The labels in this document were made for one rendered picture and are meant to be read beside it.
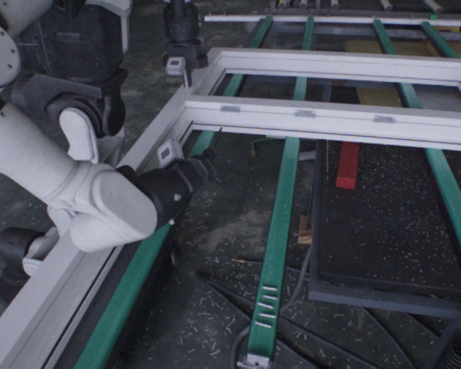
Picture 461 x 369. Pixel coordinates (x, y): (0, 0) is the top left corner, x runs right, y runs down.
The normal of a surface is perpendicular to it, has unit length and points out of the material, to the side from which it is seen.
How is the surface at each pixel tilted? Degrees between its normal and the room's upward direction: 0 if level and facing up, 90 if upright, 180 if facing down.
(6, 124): 65
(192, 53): 90
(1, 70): 60
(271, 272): 0
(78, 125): 90
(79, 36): 105
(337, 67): 90
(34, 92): 90
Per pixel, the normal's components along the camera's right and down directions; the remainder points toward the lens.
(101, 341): -0.04, -0.80
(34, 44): 0.17, 0.64
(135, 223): 0.82, -0.26
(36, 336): 0.98, 0.10
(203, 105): -0.21, 0.59
